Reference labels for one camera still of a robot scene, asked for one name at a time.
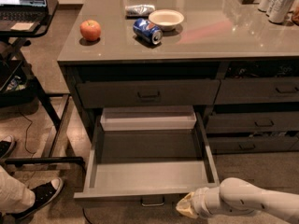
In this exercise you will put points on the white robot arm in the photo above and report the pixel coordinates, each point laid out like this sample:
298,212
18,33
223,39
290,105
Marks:
237,197

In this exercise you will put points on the red apple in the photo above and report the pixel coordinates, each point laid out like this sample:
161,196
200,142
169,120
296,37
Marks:
90,30

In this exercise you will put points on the open laptop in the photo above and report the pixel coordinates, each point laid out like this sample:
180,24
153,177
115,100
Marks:
22,15

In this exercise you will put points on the grey drawer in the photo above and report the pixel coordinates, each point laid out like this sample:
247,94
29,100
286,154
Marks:
253,122
153,92
254,144
258,90
147,167

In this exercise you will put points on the white can right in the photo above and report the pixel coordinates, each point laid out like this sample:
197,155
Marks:
279,11

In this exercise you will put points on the black sneaker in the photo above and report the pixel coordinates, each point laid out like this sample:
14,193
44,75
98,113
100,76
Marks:
6,145
44,194

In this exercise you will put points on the black sneaker far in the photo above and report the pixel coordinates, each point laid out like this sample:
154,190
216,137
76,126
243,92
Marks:
6,145

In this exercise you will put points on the padded gripper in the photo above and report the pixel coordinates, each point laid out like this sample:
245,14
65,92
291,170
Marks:
199,202

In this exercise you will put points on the white paper bowl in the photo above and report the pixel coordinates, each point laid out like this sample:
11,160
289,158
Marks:
166,19

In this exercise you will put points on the blue pepsi can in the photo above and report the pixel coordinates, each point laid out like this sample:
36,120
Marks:
148,31

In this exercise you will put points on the black sneaker near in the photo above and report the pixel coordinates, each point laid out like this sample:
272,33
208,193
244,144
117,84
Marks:
44,194

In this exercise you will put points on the beige trouser leg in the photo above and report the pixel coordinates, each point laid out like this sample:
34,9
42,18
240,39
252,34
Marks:
15,197

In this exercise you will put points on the black laptop stand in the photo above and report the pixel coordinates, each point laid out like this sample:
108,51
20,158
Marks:
55,104

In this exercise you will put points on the silver chip bag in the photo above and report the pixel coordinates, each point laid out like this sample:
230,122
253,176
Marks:
139,10

